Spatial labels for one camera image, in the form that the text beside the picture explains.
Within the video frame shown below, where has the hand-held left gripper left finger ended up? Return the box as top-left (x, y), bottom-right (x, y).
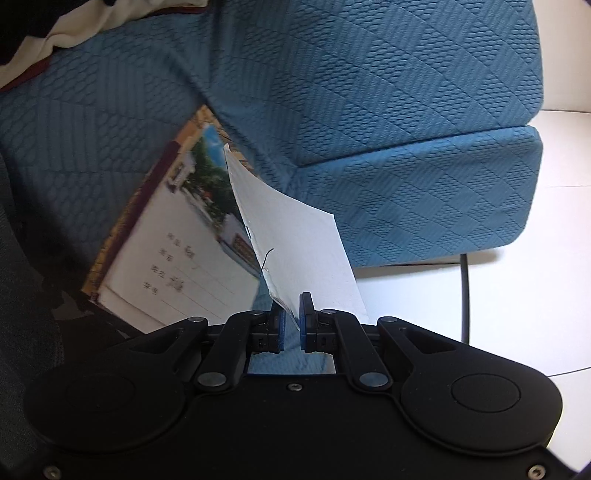
top-left (126, 301), bottom-right (290, 394)

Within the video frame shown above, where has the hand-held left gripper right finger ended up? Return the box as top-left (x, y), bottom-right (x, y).
top-left (298, 291), bottom-right (456, 394)

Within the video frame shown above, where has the photo cover notebook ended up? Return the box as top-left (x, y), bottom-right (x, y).
top-left (99, 124), bottom-right (265, 336)

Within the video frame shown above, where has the painting cover book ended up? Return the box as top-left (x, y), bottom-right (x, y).
top-left (80, 104), bottom-right (253, 304)

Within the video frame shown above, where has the purple book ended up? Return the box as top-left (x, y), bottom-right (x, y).
top-left (133, 139), bottom-right (184, 205)

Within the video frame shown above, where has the curved grey metal bar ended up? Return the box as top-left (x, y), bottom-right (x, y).
top-left (458, 252), bottom-right (472, 346)

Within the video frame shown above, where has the blue quilted folding seat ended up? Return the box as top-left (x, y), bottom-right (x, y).
top-left (0, 0), bottom-right (306, 374)
top-left (203, 0), bottom-right (544, 269)

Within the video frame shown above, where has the striped fleece blanket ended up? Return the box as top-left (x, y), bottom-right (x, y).
top-left (0, 0), bottom-right (223, 92)

